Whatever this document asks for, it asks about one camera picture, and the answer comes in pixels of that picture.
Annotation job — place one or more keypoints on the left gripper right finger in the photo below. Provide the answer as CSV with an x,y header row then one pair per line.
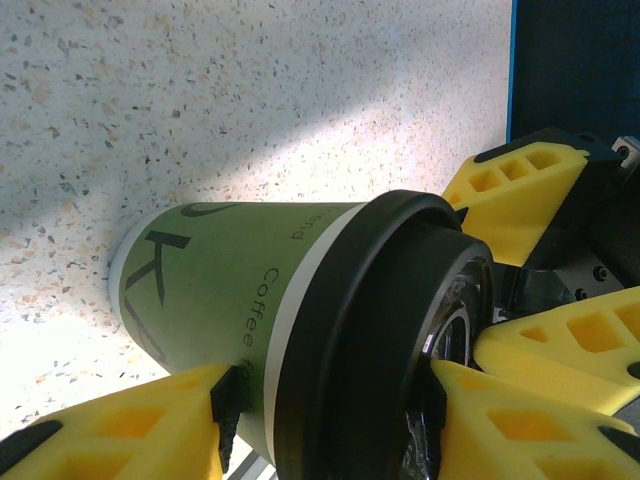
x,y
525,435

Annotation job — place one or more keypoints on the blue table edge frame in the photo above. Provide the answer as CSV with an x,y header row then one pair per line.
x,y
513,75

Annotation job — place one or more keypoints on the green paper coffee cup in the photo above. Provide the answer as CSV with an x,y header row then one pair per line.
x,y
210,280

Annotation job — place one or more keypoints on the black plastic cup lid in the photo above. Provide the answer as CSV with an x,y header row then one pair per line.
x,y
350,325

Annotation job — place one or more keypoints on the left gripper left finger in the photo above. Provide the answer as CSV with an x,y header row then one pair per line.
x,y
125,435

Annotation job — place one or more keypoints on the aluminium table rail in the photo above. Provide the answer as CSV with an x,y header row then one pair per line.
x,y
252,467

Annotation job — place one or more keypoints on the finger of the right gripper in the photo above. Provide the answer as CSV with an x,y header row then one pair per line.
x,y
575,340
510,200

